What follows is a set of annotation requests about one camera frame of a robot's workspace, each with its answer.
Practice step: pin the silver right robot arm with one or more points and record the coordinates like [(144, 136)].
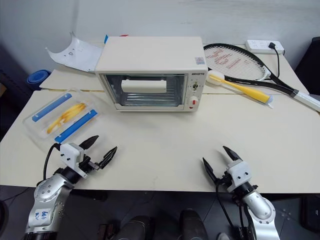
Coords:
[(260, 207)]

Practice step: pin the printed label sticker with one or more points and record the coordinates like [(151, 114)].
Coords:
[(199, 60)]

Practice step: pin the blue foam roll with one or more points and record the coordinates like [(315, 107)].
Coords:
[(37, 78)]

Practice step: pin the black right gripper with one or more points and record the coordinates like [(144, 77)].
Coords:
[(225, 181)]

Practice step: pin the clear container with blue clips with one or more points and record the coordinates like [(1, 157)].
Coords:
[(40, 125)]

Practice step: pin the cream countertop toaster oven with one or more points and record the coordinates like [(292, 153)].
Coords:
[(150, 55)]

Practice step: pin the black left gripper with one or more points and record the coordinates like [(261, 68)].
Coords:
[(87, 165)]

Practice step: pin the white curved plastic sheet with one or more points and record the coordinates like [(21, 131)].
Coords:
[(77, 53)]

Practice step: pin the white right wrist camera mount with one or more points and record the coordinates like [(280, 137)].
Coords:
[(239, 173)]

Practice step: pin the blue strip on tray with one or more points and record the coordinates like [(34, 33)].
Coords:
[(51, 107), (76, 126)]

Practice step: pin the white power strip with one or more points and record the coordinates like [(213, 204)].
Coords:
[(260, 46)]

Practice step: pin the blue tape piece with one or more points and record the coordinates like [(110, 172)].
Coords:
[(106, 38)]

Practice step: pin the dark rounded shape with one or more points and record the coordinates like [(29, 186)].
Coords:
[(193, 225), (137, 228)]

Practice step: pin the black chair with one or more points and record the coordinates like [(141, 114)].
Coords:
[(310, 65)]

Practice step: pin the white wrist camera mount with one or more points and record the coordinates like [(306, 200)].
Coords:
[(239, 173), (70, 155)]

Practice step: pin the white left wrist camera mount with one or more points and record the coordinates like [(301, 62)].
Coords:
[(70, 155)]

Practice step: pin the yellow french fries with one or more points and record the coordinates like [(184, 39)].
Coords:
[(67, 115)]

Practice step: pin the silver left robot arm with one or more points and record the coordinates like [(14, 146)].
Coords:
[(47, 197)]

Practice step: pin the black white tennis racket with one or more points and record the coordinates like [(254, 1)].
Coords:
[(250, 56)]

